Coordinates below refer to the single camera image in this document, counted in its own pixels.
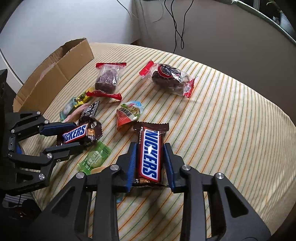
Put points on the red-end dark date snack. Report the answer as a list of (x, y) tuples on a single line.
[(107, 80)]

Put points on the yellow candy wrapper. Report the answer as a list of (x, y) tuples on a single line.
[(83, 98)]

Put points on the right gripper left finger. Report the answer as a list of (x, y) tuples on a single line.
[(66, 217)]

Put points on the small Snickers bar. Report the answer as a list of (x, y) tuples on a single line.
[(85, 134)]

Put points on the black patterned candy wrapper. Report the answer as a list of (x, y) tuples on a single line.
[(89, 112)]

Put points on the round jelly cup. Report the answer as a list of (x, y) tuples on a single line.
[(128, 112)]

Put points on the grey window sill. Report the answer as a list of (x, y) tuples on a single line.
[(257, 13)]

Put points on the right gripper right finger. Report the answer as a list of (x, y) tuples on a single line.
[(213, 208)]

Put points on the striped beige tablecloth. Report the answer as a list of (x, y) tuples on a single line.
[(224, 127)]

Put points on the brown cardboard box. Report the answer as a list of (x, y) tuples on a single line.
[(49, 78)]

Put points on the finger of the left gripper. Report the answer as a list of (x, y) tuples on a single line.
[(41, 167), (23, 125)]

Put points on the red-end dried fruit pack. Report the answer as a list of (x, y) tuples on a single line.
[(169, 78)]

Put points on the large Snickers bar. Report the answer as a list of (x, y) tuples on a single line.
[(149, 164)]

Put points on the pink candy wrapper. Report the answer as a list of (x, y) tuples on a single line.
[(74, 116)]

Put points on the pale green candy wrapper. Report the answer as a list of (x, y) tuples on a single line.
[(68, 109)]

